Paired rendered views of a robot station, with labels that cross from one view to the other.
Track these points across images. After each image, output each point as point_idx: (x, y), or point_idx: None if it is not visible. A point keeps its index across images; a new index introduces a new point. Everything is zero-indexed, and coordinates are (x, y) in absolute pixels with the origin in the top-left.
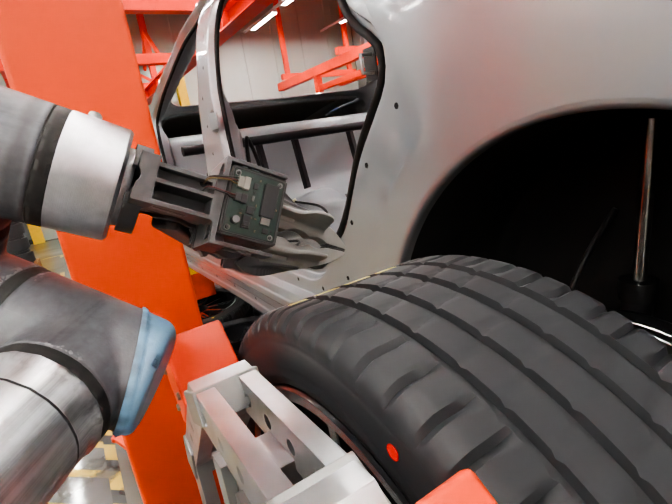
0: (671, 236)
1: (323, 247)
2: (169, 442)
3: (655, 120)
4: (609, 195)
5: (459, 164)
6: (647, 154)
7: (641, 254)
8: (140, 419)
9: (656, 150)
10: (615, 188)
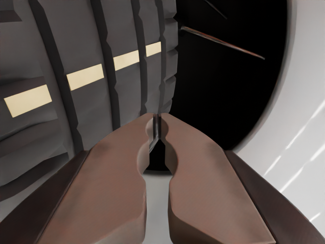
0: (204, 40)
1: (154, 130)
2: None
3: (262, 60)
4: (236, 14)
5: (288, 0)
6: (246, 52)
7: (196, 34)
8: None
9: (247, 55)
10: (239, 19)
